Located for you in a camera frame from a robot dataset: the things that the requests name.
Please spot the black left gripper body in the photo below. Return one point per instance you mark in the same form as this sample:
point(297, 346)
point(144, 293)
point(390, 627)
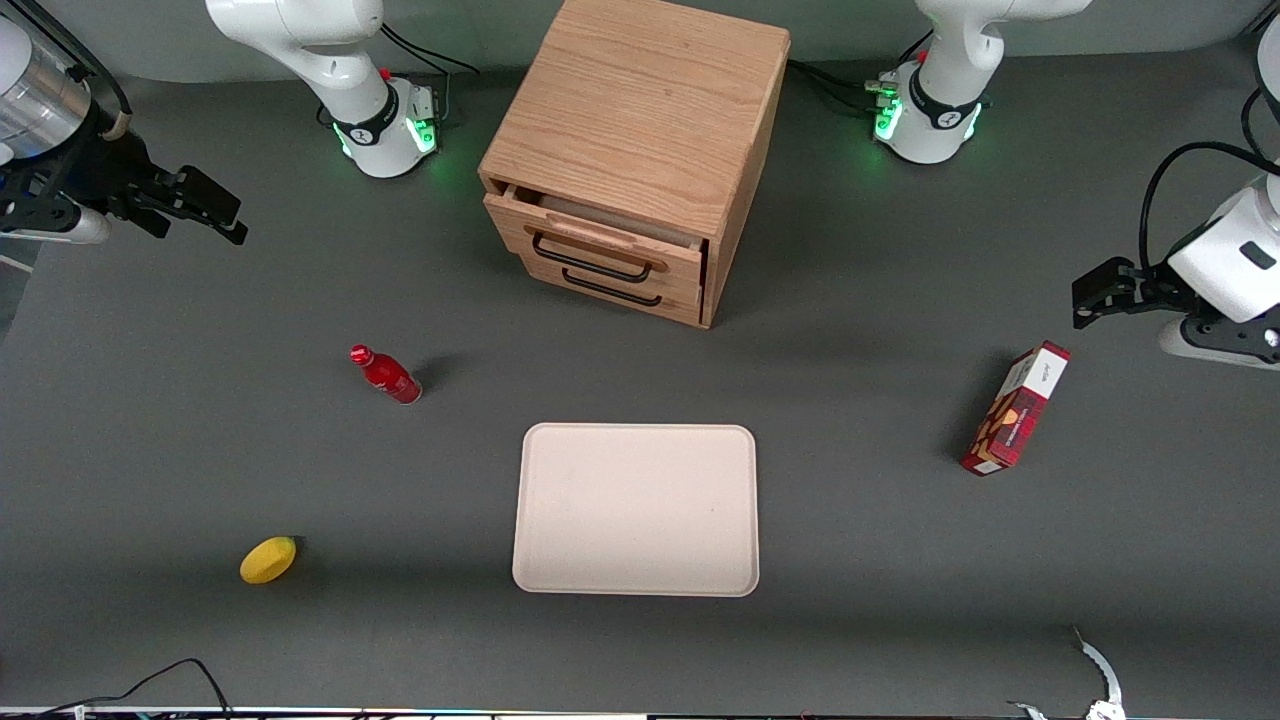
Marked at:
point(1150, 283)

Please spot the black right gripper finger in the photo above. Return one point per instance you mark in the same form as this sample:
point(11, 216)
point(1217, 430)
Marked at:
point(228, 233)
point(212, 192)

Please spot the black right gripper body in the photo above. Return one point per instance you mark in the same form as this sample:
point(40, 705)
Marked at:
point(103, 163)

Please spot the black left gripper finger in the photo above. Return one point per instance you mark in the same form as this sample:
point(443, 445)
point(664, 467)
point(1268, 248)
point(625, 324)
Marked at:
point(1095, 312)
point(1100, 278)

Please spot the red coke bottle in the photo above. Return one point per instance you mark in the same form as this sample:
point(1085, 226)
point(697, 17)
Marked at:
point(392, 376)

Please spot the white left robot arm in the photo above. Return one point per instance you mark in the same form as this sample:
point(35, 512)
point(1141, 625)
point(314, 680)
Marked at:
point(940, 110)

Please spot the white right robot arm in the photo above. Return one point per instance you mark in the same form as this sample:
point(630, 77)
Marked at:
point(340, 70)

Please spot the beige plastic tray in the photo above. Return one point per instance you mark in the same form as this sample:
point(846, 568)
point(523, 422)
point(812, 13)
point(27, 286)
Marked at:
point(636, 510)

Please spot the red and white snack box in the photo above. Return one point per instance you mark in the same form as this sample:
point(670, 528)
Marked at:
point(1015, 410)

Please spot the yellow lemon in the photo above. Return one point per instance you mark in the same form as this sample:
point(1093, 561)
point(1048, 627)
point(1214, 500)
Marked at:
point(268, 560)

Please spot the wooden drawer with ledge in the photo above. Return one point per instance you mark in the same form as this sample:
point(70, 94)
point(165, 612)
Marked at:
point(610, 250)

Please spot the wooden drawer cabinet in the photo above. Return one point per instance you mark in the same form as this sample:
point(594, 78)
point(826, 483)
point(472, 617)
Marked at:
point(640, 110)

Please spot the plain wooden drawer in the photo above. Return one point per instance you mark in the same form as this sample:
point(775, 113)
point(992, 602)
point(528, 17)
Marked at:
point(655, 305)

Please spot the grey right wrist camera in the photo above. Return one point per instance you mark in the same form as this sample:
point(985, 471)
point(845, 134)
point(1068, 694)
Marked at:
point(60, 230)

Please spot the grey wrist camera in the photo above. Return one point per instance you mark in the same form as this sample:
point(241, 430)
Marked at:
point(60, 230)
point(1215, 350)

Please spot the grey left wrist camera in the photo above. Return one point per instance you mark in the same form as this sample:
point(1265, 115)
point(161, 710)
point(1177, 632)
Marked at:
point(1215, 350)

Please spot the white curved bracket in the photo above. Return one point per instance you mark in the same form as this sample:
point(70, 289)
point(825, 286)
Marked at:
point(1100, 670)

